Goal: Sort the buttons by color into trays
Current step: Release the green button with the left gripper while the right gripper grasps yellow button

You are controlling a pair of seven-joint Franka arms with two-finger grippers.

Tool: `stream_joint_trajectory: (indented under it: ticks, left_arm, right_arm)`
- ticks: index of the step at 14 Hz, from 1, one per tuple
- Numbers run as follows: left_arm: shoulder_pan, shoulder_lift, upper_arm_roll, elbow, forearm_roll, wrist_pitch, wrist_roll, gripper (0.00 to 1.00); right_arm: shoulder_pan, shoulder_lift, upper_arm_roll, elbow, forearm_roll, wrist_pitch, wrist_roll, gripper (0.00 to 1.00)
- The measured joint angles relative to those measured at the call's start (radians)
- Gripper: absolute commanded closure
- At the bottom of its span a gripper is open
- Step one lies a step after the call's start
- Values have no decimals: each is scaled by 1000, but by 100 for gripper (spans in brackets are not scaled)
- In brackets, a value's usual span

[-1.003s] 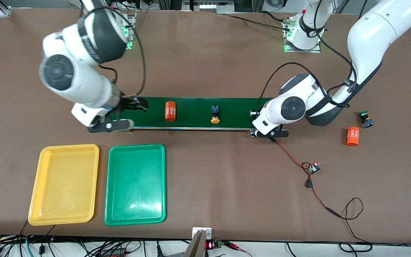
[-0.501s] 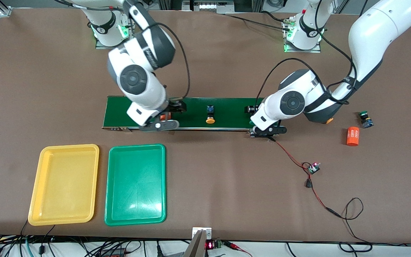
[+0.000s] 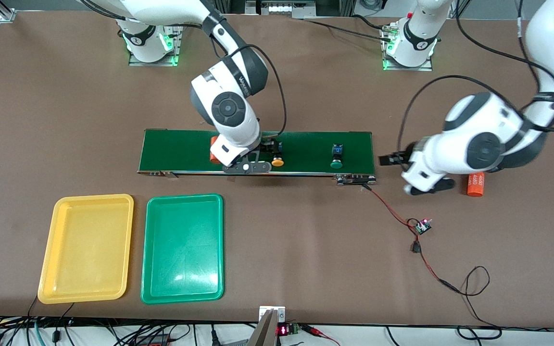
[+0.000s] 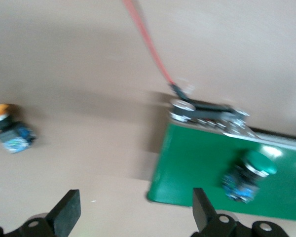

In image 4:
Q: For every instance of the green mushroom push button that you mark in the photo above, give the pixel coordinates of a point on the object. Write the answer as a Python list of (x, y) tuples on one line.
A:
[(259, 165)]

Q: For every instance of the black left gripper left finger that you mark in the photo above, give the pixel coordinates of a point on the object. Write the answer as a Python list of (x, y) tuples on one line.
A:
[(66, 212)]

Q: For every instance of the green conveyor belt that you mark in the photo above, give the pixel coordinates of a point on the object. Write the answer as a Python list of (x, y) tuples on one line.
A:
[(199, 160)]

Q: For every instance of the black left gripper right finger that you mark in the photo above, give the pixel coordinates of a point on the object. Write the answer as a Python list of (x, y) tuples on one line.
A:
[(202, 212)]

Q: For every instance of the yellow mushroom push button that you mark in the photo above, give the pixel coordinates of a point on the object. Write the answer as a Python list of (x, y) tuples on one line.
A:
[(12, 138)]

